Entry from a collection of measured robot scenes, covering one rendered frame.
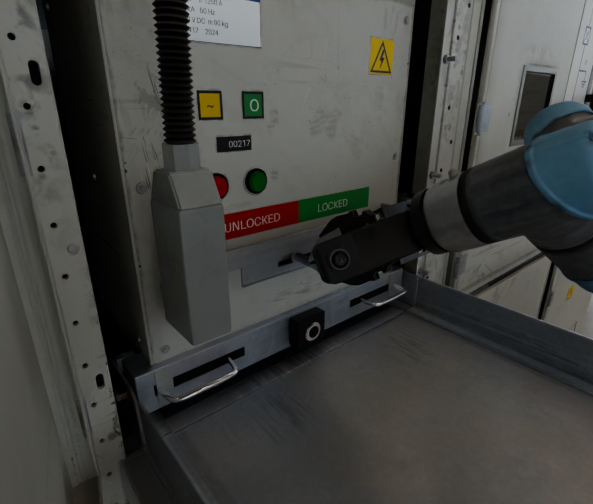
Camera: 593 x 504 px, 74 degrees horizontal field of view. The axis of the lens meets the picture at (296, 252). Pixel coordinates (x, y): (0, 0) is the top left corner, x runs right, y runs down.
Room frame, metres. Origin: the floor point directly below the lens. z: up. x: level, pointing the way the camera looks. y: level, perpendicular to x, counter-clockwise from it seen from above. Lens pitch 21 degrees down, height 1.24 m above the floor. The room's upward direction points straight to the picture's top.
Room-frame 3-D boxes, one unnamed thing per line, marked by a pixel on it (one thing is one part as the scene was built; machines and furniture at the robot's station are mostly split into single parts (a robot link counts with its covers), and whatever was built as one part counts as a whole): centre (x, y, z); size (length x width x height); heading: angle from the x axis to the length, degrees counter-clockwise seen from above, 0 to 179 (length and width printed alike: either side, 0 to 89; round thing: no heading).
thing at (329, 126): (0.58, -0.01, 1.15); 0.48 x 0.01 x 0.48; 130
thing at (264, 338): (0.59, 0.00, 0.89); 0.54 x 0.05 x 0.06; 130
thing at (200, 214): (0.39, 0.11, 1.09); 0.08 x 0.05 x 0.17; 40
